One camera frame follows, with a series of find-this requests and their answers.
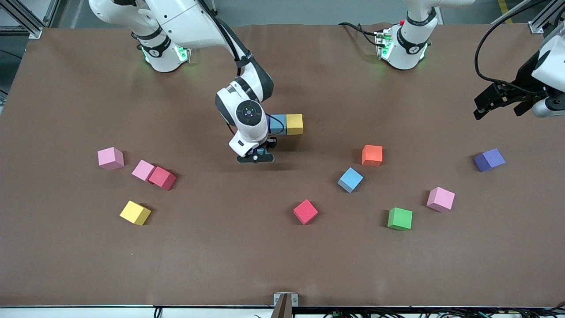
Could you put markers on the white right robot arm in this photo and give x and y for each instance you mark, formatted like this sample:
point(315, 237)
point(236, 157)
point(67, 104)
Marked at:
point(190, 26)

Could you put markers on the white table edge rail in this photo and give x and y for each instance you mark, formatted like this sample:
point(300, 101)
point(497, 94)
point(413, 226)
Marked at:
point(88, 312)

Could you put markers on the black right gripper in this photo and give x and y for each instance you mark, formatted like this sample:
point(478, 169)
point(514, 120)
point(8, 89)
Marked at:
point(270, 142)

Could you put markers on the red foam cube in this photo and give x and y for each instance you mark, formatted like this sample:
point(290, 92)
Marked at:
point(305, 212)
point(161, 178)

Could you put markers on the purple foam cube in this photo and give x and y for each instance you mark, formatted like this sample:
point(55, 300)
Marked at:
point(489, 160)

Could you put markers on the orange foam cube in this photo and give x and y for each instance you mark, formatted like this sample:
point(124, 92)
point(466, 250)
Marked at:
point(372, 155)

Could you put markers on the green foam cube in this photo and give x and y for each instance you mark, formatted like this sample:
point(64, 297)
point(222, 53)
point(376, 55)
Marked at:
point(400, 218)

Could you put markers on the blue foam cube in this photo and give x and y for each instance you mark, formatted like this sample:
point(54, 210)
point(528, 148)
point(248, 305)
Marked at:
point(350, 179)
point(279, 128)

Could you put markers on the brown table cover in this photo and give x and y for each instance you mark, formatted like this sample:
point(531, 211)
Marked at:
point(265, 265)

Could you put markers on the grey metal table bracket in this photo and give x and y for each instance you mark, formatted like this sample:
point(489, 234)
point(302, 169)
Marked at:
point(285, 304)

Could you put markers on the pink foam cube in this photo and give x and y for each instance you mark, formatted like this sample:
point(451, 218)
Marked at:
point(142, 170)
point(110, 159)
point(440, 199)

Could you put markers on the yellow foam cube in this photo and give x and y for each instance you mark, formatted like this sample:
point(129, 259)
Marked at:
point(294, 124)
point(134, 212)

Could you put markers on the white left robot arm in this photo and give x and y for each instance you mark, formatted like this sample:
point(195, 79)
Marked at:
point(408, 48)

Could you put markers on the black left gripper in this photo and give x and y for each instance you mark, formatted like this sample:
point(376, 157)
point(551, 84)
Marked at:
point(525, 75)

